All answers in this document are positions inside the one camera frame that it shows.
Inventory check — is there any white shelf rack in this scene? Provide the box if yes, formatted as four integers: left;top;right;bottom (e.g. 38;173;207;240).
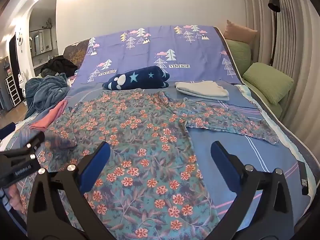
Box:
5;75;22;107

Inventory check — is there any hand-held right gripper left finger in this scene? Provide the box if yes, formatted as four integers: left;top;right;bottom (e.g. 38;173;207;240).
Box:
26;141;113;240

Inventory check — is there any white cat figure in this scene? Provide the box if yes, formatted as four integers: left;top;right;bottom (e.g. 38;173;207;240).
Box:
18;71;27;90

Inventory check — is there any black clothes pile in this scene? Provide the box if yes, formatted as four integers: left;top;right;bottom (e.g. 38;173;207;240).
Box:
40;56;78;78

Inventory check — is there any white folded garment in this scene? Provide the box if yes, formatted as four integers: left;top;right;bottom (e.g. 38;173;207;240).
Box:
174;80;230;102

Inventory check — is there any purple tree-print sheet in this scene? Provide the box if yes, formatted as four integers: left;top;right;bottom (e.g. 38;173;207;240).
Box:
67;24;243;98

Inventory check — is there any small green pillow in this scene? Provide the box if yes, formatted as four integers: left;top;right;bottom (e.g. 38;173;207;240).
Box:
225;39;252;73

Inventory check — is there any wall mirror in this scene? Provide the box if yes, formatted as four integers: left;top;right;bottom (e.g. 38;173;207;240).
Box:
31;29;52;55

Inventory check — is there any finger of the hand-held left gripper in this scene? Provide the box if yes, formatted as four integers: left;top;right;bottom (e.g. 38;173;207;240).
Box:
0;132;45;166
0;122;16;140

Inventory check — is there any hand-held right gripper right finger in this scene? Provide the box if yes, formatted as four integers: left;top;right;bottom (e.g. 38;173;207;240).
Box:
210;141;295;240

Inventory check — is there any blue-grey fleece blanket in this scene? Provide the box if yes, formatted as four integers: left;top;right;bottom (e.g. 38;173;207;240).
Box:
25;72;72;118

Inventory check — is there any floral teal shirt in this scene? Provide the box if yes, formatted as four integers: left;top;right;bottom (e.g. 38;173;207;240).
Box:
20;90;279;240

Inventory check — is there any blue striped bed sheet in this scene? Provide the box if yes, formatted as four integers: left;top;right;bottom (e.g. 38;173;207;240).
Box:
0;80;315;240

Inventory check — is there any brown patterned headboard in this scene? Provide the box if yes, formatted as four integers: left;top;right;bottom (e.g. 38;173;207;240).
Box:
63;39;91;69

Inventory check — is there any beige pillow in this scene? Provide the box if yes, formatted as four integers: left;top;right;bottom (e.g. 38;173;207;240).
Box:
223;20;258;44

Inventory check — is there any black floor lamp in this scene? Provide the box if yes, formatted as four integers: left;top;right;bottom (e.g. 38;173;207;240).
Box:
267;0;280;67

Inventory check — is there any navy star-print folded blanket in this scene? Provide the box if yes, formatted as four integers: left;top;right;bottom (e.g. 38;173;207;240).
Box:
102;66;171;90

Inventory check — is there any pink cloth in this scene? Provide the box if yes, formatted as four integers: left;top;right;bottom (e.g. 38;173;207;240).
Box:
30;100;68;132

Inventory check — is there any large green pillow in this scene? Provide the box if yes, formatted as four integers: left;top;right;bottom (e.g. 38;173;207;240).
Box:
242;62;295;105

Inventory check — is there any beige pleated curtain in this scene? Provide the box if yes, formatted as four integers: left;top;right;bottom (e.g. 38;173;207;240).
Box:
241;0;320;135

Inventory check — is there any person's left hand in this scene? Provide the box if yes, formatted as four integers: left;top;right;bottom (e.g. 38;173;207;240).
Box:
4;186;25;212

